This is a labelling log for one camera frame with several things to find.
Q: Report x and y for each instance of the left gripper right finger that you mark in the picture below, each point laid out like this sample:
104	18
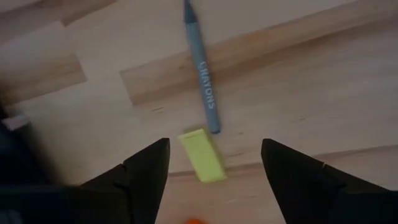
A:
304	193

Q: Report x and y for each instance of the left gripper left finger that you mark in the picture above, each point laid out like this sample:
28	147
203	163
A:
146	180

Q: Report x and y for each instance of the yellow eraser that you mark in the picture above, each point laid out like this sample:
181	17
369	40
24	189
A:
202	155

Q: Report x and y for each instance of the blue-grey crayon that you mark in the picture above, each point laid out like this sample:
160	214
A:
202	77

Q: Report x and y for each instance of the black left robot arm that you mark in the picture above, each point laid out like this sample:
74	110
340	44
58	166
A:
18	155

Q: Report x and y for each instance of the orange plastic mesh bin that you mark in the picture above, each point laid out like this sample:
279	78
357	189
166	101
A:
194	221

